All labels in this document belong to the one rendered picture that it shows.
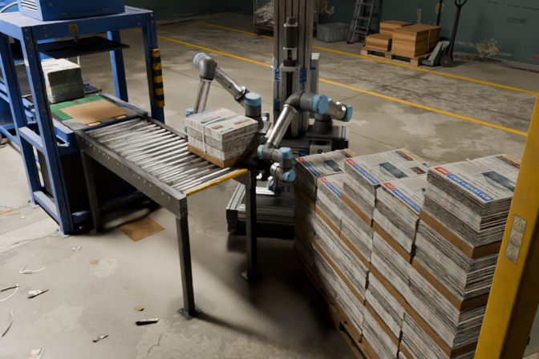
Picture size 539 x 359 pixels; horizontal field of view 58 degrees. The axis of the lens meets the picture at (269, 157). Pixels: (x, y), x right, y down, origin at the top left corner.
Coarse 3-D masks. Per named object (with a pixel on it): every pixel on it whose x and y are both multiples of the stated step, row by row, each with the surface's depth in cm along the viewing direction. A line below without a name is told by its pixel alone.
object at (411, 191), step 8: (424, 176) 223; (384, 184) 216; (392, 184) 216; (400, 184) 216; (408, 184) 216; (416, 184) 216; (424, 184) 216; (392, 192) 210; (400, 192) 210; (408, 192) 210; (416, 192) 210; (424, 192) 210; (400, 200) 204; (408, 200) 204; (416, 200) 204; (416, 208) 198
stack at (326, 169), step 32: (320, 160) 295; (320, 192) 274; (320, 224) 279; (352, 224) 245; (320, 256) 286; (352, 256) 248; (384, 256) 221; (320, 288) 295; (384, 288) 224; (352, 320) 261; (384, 320) 228; (352, 352) 266; (384, 352) 232
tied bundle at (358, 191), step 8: (424, 160) 241; (344, 168) 243; (344, 176) 245; (352, 176) 236; (360, 176) 229; (344, 184) 245; (352, 184) 239; (360, 184) 230; (368, 184) 224; (344, 192) 247; (352, 192) 239; (360, 192) 232; (368, 192) 225; (376, 192) 220; (352, 200) 240; (360, 200) 232; (368, 200) 226; (376, 200) 222; (360, 208) 233; (368, 208) 226; (368, 216) 228
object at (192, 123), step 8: (208, 112) 313; (216, 112) 313; (224, 112) 313; (232, 112) 313; (192, 120) 300; (200, 120) 300; (208, 120) 301; (192, 128) 302; (200, 128) 296; (192, 136) 306; (200, 136) 299; (192, 144) 309; (200, 144) 302
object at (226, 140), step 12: (228, 120) 301; (240, 120) 300; (252, 120) 300; (216, 132) 285; (228, 132) 284; (240, 132) 291; (252, 132) 297; (216, 144) 289; (228, 144) 286; (240, 144) 293; (252, 144) 300; (216, 156) 293; (228, 156) 289
